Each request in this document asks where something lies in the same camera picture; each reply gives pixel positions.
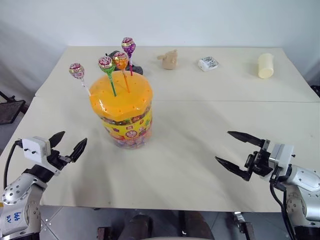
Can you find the purple lollipop magenta stick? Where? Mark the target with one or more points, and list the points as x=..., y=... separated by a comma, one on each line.
x=128, y=46

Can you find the lollipop with green stick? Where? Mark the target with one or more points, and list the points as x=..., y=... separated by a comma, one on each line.
x=106, y=63

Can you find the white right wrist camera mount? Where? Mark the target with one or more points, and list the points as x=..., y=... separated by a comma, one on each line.
x=282, y=156

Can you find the pink lollipop white stick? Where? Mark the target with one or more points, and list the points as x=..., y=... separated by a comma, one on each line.
x=77, y=71

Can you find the metal table bracket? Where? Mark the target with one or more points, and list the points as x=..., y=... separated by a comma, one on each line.
x=243, y=226

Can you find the small white box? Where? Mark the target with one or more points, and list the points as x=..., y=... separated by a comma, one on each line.
x=208, y=64

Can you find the orange-lidded lollipop jar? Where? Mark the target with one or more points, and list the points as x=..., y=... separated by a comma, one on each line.
x=122, y=112

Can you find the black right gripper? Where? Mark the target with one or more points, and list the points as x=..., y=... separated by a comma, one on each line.
x=258, y=161

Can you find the beige plush toy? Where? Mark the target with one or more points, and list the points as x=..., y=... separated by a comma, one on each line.
x=169, y=61

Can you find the black object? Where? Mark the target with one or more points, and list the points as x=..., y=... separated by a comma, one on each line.
x=136, y=69

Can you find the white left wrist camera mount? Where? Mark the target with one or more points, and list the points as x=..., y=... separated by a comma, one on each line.
x=33, y=148

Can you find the black metal frame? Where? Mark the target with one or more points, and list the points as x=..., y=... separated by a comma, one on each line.
x=11, y=110

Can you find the cream plastic cup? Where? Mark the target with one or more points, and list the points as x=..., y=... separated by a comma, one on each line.
x=265, y=66

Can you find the lollipop with orange stick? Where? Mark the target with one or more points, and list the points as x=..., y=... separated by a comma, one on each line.
x=121, y=61

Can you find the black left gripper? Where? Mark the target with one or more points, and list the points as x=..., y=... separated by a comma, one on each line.
x=58, y=158

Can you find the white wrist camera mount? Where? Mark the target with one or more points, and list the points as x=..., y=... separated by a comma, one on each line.
x=33, y=148
x=282, y=156

